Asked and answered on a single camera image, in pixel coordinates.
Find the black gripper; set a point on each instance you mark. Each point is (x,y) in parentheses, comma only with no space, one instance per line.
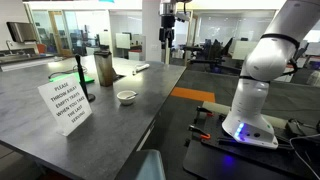
(167,21)

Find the blue pen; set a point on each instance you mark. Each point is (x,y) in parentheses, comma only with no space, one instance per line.
(132,96)

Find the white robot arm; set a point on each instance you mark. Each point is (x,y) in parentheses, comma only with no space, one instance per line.
(260,60)

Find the white bowl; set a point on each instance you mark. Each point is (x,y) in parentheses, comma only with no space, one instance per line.
(126,99)

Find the white square column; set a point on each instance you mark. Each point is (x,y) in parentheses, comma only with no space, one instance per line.
(151,31)

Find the white rolled tube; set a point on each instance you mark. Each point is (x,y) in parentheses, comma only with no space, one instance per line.
(140,68)

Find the white partition board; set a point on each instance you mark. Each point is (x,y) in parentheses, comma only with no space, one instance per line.
(122,40)

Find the black office chair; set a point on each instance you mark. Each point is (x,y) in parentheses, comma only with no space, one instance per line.
(216,53)

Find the metallic canister dispenser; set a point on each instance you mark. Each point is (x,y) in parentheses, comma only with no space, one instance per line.
(103,68)

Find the black orange clamp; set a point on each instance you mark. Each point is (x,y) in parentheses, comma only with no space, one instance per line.
(204,111)
(199,131)

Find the black pole stand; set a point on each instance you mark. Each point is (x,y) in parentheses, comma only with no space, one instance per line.
(82,76)

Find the green flat tablet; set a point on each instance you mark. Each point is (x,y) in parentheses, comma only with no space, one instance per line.
(71,78)

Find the white printed sign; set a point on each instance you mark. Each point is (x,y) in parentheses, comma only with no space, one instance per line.
(65,105)

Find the teal chair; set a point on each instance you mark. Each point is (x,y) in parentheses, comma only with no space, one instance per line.
(144,165)

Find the black mounting plate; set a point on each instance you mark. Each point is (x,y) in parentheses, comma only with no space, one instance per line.
(213,160)

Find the steel sink counter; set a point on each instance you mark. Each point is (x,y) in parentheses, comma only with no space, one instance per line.
(26,60)

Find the black power adapter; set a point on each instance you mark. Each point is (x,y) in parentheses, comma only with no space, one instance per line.
(294,128)

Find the metal faucet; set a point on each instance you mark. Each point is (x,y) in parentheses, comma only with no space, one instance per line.
(8,46)

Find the wall paper towel dispenser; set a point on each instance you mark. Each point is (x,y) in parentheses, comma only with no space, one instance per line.
(22,31)

